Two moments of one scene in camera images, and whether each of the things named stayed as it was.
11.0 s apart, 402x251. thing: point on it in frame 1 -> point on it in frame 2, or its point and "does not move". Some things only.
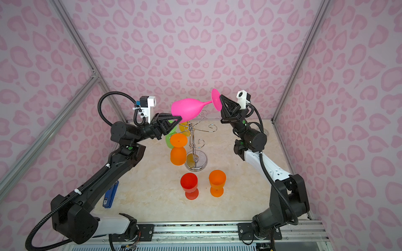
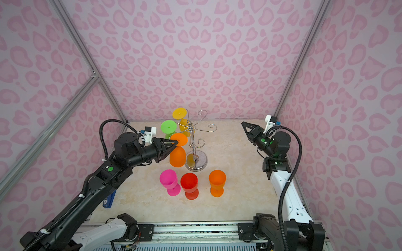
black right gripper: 233,115 -> 256,135
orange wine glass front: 178,152 does not move
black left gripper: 164,128 -> 162,147
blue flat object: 109,195 does not move
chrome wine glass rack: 196,160 does not move
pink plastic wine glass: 188,109 -> 168,179
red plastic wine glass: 189,182 does not move
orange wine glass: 217,179 does not move
